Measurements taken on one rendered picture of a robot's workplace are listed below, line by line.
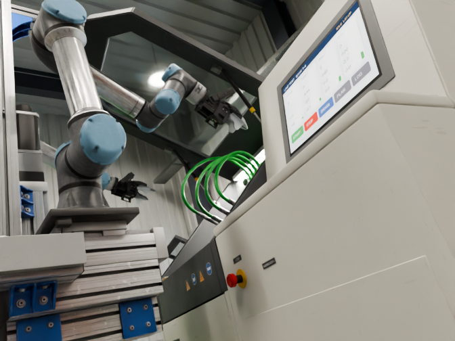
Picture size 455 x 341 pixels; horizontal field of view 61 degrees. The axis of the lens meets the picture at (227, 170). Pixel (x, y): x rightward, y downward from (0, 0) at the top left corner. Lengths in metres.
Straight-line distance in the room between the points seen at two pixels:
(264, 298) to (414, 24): 0.73
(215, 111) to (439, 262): 0.95
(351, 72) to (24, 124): 1.06
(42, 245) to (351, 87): 0.84
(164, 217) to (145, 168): 1.33
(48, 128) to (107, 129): 8.47
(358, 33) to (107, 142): 0.72
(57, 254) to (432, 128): 0.76
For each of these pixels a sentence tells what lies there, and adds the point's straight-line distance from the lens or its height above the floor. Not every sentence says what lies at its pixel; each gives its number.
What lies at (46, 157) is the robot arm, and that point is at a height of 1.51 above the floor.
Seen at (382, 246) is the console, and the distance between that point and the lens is 0.71.
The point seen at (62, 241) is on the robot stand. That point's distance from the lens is 0.90.
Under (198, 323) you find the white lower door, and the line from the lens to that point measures 1.43.
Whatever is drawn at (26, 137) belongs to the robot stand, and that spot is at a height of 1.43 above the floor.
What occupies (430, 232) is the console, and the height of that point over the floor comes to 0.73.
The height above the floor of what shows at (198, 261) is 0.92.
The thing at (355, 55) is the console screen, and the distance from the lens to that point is 1.15.
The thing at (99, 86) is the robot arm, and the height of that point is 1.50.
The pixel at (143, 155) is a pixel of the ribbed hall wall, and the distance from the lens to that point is 9.90.
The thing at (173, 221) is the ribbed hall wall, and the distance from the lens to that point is 9.44.
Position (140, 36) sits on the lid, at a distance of 1.70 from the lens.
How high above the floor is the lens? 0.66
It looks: 23 degrees up
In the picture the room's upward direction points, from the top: 16 degrees counter-clockwise
